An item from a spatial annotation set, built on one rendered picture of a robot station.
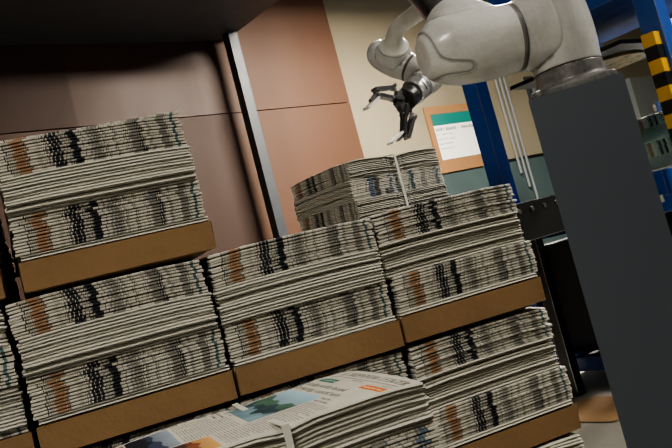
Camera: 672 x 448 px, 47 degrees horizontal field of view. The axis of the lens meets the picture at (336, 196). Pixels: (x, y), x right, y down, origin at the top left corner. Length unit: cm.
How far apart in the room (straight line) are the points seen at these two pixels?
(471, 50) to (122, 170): 82
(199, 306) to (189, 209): 15
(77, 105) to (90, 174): 402
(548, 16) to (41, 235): 113
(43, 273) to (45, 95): 402
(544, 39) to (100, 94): 393
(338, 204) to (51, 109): 321
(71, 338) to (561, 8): 120
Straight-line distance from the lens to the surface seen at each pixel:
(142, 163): 123
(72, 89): 526
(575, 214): 172
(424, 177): 236
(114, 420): 121
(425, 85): 262
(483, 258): 140
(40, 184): 122
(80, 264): 120
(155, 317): 121
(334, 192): 222
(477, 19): 173
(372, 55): 274
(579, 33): 179
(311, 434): 96
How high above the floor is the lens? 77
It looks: 5 degrees up
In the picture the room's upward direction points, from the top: 15 degrees counter-clockwise
